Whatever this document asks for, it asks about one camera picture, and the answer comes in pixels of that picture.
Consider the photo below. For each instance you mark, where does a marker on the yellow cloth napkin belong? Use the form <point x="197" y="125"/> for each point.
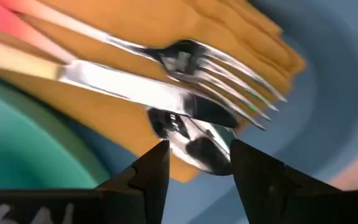
<point x="120" y="31"/>

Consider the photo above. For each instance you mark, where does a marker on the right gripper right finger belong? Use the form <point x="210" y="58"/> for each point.
<point x="259" y="186"/>

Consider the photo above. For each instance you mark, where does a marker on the teal plate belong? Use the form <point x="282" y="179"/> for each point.
<point x="26" y="149"/>

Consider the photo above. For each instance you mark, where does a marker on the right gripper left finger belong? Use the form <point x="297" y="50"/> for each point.
<point x="149" y="186"/>

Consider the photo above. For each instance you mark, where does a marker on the blue plastic tray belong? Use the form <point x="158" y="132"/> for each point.
<point x="322" y="109"/>

